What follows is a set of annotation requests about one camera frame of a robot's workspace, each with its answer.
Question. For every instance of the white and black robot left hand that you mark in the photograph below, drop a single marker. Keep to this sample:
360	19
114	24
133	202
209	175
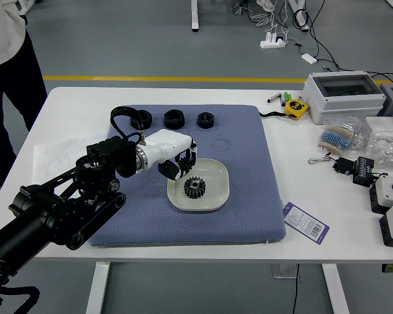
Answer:
167	144

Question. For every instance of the big black gear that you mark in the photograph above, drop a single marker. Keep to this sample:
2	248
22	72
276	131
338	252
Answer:
194	190

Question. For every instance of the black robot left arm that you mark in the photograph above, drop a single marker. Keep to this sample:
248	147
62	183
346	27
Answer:
52	216

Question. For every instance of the large black hex nut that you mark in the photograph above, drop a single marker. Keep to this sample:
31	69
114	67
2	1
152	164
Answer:
148	120
168	123

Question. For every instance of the small black hex nut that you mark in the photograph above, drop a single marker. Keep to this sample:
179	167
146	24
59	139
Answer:
201	123

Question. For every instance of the small white box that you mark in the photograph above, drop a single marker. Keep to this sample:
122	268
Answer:
381	126

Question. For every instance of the white box with blue button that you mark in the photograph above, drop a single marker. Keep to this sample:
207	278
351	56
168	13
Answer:
388	193

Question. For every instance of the white square dish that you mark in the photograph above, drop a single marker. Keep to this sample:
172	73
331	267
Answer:
217	183

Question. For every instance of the blue-grey quilted mat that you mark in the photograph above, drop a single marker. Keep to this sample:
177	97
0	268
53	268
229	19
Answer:
216	229

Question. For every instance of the clear plastic bag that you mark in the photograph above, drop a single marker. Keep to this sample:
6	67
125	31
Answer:
52	153

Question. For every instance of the silver metal cylinder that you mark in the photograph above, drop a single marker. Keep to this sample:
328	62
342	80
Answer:
275	97

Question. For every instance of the green battery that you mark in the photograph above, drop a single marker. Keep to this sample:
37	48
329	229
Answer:
289	96
285	96

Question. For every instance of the white power strip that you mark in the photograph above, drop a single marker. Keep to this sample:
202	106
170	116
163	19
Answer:
272	43

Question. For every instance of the purple tag card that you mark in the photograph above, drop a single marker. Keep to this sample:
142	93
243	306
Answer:
304	222

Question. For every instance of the white table leg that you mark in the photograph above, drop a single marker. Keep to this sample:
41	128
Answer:
337	291
96	291

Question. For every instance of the white power adapter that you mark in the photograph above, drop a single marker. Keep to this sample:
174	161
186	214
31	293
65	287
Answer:
309	59

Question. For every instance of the person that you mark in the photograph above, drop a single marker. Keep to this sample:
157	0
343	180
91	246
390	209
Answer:
6	98

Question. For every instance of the bag of blue resistors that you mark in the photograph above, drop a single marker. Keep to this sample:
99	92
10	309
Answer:
339	137

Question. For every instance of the small black servo module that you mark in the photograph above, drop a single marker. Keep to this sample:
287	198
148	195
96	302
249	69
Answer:
344	166

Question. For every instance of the black module with green lights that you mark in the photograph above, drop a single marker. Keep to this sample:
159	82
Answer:
363	171

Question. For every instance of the clear bag of small parts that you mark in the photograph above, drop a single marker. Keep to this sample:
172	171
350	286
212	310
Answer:
384	148

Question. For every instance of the grey table foot bracket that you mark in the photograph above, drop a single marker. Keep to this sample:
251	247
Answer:
283	271

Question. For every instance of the grey enclosure with clear lid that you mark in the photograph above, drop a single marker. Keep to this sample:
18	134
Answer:
344	108

